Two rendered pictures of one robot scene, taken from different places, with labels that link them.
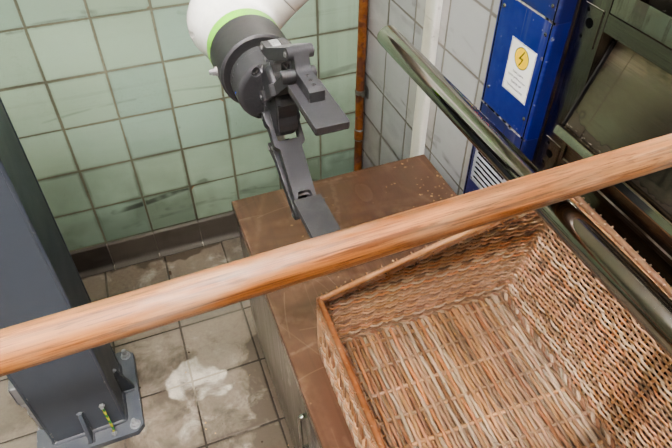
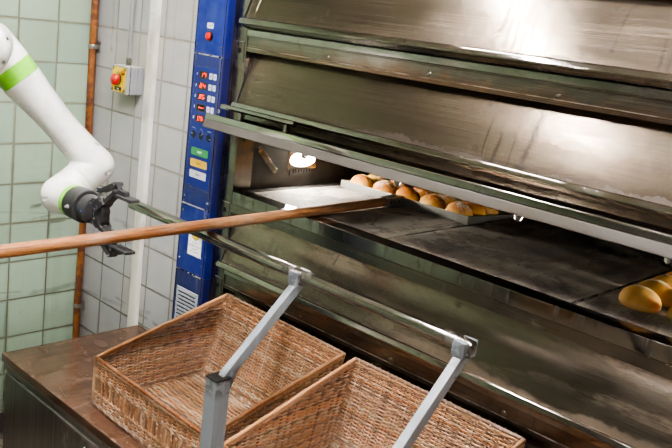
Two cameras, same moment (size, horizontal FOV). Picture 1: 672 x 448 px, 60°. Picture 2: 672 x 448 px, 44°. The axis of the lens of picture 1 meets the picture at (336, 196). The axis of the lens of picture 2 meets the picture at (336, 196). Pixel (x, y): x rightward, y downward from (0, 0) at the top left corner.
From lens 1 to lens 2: 1.73 m
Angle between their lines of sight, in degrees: 38
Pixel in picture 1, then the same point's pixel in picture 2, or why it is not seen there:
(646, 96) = (253, 237)
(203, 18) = (55, 189)
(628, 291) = (230, 244)
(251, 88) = (88, 208)
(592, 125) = (233, 257)
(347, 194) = (89, 344)
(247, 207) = (16, 354)
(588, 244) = (218, 238)
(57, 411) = not seen: outside the picture
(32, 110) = not seen: outside the picture
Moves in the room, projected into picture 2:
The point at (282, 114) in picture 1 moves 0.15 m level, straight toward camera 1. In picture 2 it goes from (104, 213) to (122, 229)
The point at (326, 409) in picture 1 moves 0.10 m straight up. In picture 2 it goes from (104, 423) to (106, 390)
